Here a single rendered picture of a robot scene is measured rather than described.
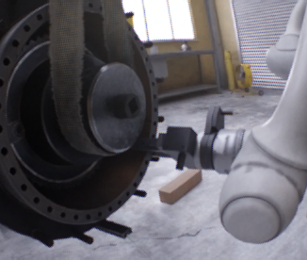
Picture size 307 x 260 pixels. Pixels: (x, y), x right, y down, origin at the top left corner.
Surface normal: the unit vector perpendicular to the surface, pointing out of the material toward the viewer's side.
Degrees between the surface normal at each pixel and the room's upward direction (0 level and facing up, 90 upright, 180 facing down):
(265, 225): 96
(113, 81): 90
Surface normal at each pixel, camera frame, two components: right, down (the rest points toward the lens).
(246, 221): -0.55, 0.36
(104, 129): 0.85, 0.03
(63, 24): 0.54, 0.21
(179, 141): -0.48, -0.40
